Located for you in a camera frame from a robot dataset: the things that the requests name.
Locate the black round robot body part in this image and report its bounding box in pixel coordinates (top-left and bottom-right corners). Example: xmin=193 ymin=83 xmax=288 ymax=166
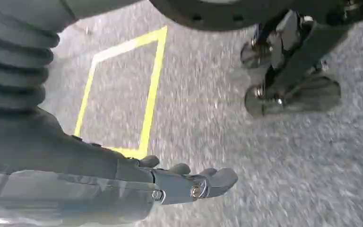
xmin=148 ymin=0 xmax=363 ymax=32

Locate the yellow floor tape square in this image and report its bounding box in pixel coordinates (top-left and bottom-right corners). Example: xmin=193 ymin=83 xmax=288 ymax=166
xmin=74 ymin=26 xmax=169 ymax=160

